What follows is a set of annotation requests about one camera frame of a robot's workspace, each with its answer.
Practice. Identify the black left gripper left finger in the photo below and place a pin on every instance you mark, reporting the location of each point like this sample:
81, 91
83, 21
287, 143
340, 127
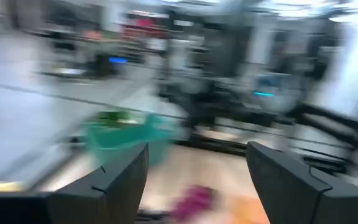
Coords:
73, 205

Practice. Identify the orange translucent plastic tray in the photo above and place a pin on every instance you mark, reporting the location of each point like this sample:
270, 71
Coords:
247, 211

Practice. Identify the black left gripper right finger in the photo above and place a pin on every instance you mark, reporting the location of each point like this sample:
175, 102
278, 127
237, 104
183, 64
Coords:
306, 202

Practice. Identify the green leafy plant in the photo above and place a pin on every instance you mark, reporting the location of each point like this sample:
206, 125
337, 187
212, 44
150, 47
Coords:
115, 115

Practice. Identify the teal plastic basket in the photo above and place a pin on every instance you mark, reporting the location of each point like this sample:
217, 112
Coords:
120, 140

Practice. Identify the purple-red grape bunch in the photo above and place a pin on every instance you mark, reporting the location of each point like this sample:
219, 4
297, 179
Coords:
194, 202

